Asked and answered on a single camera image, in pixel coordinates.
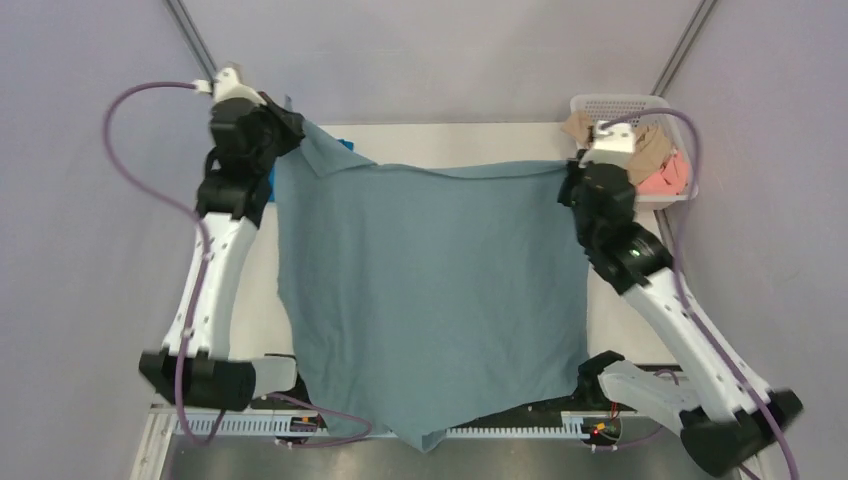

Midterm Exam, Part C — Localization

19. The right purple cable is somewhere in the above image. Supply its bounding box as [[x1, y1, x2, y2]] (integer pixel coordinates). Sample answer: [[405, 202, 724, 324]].
[[582, 107, 803, 480]]

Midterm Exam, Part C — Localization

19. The left aluminium frame post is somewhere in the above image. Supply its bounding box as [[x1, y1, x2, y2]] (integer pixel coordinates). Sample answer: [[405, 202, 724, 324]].
[[163, 0, 217, 81]]

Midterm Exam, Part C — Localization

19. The white plastic laundry basket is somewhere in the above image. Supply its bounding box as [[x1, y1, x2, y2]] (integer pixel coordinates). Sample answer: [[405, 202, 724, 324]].
[[562, 93, 698, 211]]

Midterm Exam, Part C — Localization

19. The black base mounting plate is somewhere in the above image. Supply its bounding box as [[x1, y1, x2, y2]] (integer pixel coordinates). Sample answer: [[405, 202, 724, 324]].
[[251, 390, 624, 432]]

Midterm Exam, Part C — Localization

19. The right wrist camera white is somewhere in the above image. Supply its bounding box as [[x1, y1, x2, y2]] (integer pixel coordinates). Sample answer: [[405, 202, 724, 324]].
[[579, 120, 636, 169]]

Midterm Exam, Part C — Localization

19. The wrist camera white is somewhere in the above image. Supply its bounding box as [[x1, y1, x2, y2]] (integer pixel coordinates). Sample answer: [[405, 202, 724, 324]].
[[191, 66, 267, 105], [579, 120, 636, 169]]

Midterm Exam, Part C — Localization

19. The grey-blue t shirt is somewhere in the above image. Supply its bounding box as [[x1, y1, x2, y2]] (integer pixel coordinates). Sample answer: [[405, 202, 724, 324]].
[[274, 122, 589, 452]]

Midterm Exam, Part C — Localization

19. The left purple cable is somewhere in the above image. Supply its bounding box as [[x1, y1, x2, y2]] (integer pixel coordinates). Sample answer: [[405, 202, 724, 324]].
[[102, 81, 374, 450]]

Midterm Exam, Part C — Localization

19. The purple cable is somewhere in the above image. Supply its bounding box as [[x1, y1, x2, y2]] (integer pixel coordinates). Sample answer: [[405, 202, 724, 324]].
[[582, 107, 803, 480], [102, 81, 374, 450]]

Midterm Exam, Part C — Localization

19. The right aluminium frame post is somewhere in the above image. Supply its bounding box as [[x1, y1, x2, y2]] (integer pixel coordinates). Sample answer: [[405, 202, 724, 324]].
[[651, 0, 720, 96]]

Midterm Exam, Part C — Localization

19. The pink t shirt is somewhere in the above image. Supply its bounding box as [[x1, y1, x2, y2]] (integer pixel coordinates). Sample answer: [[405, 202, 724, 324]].
[[637, 150, 690, 196]]

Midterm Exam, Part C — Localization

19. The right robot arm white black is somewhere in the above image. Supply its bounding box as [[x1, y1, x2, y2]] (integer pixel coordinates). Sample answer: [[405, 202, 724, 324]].
[[558, 159, 803, 477]]

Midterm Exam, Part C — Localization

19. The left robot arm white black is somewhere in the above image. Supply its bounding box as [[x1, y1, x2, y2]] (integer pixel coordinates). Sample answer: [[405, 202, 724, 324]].
[[139, 98, 314, 411]]

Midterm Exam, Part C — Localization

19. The aluminium frame post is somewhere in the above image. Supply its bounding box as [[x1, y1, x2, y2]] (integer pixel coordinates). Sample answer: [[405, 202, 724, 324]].
[[651, 0, 720, 96], [163, 0, 217, 81]]

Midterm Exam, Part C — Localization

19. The beige t shirt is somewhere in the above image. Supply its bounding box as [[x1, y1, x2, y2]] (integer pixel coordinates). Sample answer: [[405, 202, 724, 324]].
[[561, 110, 675, 185]]

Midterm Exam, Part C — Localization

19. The white cable duct strip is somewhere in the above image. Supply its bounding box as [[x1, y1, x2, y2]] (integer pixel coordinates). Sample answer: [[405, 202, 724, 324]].
[[173, 415, 588, 440]]

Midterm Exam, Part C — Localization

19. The folded bright blue t shirt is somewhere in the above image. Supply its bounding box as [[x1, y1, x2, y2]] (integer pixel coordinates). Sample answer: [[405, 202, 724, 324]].
[[269, 138, 355, 203]]

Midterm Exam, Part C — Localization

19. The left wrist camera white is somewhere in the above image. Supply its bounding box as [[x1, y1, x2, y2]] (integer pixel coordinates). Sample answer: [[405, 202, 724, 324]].
[[191, 66, 267, 105]]

